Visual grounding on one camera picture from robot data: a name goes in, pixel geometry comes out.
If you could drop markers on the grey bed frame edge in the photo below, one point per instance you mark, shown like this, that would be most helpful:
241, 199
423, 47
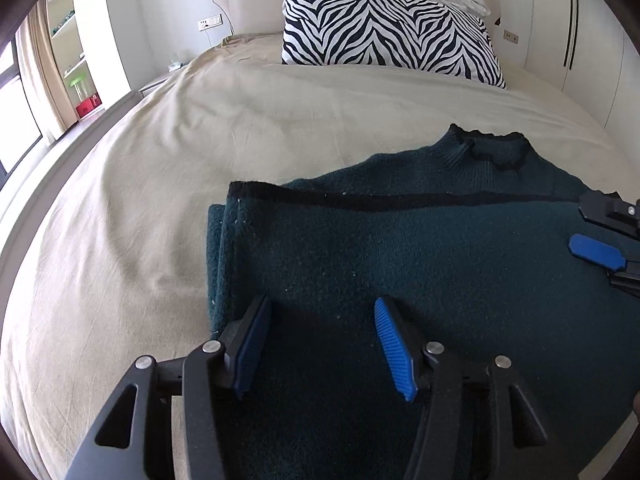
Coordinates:
46, 177

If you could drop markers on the black framed window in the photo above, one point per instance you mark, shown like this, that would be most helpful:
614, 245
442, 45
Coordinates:
19, 132

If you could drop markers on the left wall socket panel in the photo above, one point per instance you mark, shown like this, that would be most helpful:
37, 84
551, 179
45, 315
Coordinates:
209, 23

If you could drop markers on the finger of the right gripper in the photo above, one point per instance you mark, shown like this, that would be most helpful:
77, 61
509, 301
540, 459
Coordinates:
623, 273
611, 212

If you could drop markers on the right wall socket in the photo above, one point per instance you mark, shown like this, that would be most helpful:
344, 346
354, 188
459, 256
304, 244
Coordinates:
510, 36

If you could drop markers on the beige bed sheet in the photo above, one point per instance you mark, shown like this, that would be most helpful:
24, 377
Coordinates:
117, 266

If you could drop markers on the zebra print pillow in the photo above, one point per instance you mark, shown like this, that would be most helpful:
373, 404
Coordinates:
423, 35

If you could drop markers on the beige curtain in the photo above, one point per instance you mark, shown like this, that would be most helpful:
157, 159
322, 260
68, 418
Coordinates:
44, 88

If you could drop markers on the dark teal knit sweater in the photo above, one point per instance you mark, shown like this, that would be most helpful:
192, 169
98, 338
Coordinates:
470, 237

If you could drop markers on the green topped bottle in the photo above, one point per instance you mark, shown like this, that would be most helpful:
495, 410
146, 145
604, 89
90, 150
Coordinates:
79, 85

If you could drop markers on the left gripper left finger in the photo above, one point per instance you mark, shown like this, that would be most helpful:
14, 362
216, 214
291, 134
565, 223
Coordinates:
131, 438

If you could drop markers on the white wall shelf unit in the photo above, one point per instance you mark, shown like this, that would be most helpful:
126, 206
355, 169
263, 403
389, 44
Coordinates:
68, 52

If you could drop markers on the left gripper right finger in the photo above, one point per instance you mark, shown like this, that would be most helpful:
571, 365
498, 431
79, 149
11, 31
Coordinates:
478, 421

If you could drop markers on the white nightstand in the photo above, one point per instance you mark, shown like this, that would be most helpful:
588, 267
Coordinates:
151, 86

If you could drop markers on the white wardrobe with black handles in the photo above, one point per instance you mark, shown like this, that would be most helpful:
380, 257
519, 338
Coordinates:
579, 47

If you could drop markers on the red box on shelf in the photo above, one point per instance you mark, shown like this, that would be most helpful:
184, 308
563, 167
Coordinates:
88, 105

